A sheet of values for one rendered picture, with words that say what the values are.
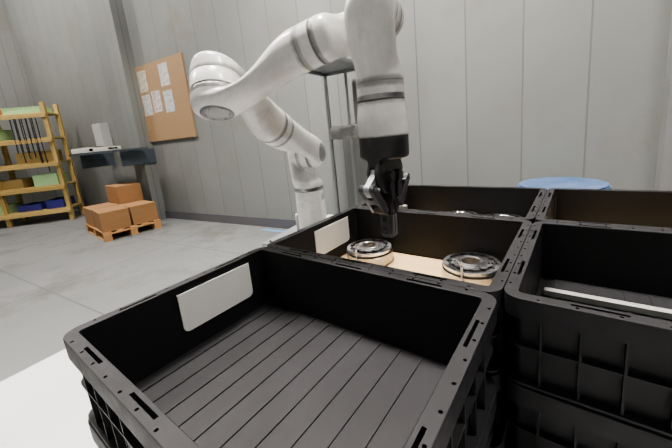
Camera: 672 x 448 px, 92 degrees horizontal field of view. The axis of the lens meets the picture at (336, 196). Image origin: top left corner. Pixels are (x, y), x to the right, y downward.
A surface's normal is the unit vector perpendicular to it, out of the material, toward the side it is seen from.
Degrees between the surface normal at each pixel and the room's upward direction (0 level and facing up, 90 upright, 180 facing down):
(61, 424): 0
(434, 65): 90
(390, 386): 0
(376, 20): 106
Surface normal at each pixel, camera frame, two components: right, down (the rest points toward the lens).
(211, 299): 0.80, 0.04
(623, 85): -0.50, 0.22
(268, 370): -0.10, -0.97
